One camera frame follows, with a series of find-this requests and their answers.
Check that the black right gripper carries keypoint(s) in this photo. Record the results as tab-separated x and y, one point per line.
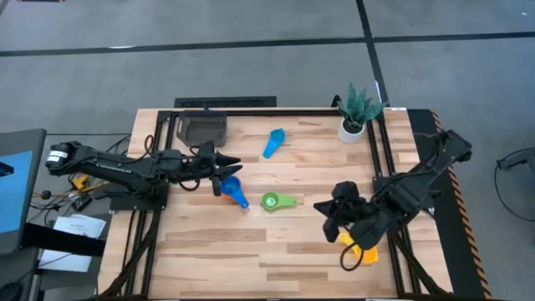
355	221

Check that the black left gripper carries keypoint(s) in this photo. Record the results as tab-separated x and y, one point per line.
207	171

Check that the grey basket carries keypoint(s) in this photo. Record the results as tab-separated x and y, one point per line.
202	130

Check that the orange measuring cup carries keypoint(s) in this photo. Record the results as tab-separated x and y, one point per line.
247	210

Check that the yellow measuring cup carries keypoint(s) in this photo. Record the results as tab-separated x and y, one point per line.
370	256

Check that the green measuring cup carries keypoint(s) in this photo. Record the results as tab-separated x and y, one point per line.
271	201

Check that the light blue measuring cup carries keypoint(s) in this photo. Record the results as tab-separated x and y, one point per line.
276	137

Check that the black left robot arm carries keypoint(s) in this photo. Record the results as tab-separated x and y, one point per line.
104	165

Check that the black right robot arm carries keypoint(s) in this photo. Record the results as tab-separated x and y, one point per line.
434	167

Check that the black perforated strip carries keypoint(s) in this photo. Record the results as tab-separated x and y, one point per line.
217	102

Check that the green plant in white pot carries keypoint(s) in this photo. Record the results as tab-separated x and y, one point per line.
357	104

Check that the black hazard-striped side panel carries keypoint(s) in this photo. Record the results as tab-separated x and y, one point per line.
460	259

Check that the white paper sheet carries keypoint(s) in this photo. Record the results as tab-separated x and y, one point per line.
62	261
79	226

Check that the black bar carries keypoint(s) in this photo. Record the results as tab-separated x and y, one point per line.
62	242

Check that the black round knob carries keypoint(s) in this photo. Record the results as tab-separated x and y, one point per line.
45	195

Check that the blue panel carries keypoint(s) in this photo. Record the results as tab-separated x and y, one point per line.
16	192

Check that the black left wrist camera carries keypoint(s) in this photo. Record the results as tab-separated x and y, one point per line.
207	151

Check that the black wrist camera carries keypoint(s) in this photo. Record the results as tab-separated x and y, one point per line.
207	151
346	191

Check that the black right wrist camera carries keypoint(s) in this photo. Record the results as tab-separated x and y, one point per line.
346	191

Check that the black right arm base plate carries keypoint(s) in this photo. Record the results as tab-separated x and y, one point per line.
377	180

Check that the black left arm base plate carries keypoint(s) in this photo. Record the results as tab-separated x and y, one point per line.
121	205

